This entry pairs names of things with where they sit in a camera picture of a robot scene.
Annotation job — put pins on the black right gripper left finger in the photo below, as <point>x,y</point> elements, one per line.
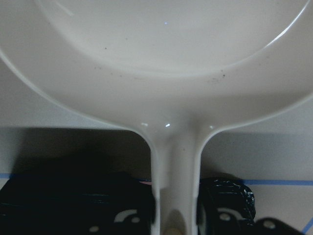
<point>131,207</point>

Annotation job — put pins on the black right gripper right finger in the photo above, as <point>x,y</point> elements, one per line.
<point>222,208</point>

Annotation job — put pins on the bin with black bag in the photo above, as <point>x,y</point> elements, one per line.
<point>41,205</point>

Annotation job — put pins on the white plastic dustpan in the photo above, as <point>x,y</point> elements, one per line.
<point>177,72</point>

